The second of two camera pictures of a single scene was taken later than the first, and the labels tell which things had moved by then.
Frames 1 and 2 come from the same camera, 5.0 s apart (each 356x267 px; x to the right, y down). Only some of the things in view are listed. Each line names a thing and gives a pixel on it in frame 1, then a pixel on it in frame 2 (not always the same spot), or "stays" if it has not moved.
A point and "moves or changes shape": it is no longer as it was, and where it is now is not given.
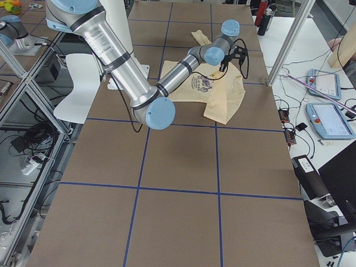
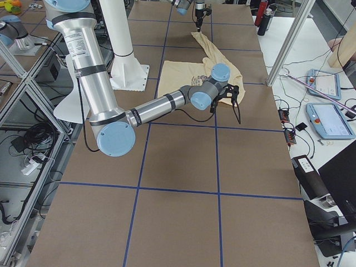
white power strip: x=31 y=166 stays
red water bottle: x=261 y=10 stays
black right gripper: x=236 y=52 -> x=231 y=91
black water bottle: x=263 y=25 stays
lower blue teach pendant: x=329 y=121 stays
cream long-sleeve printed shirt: x=221 y=89 moves or changes shape
